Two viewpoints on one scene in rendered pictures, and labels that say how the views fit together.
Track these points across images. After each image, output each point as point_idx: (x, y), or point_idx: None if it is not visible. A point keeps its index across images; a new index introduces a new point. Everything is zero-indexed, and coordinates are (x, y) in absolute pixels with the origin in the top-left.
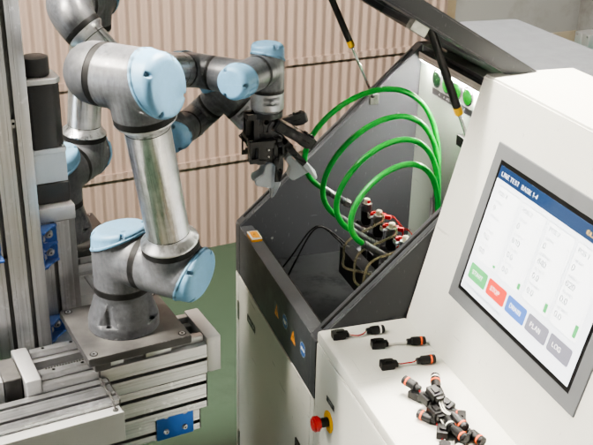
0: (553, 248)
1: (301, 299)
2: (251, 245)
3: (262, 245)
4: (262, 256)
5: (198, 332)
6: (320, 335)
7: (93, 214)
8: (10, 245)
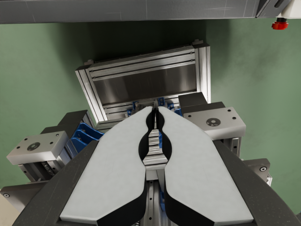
0: None
1: (174, 1)
2: (2, 23)
3: (4, 8)
4: (40, 18)
5: (233, 140)
6: (298, 16)
7: (3, 192)
8: None
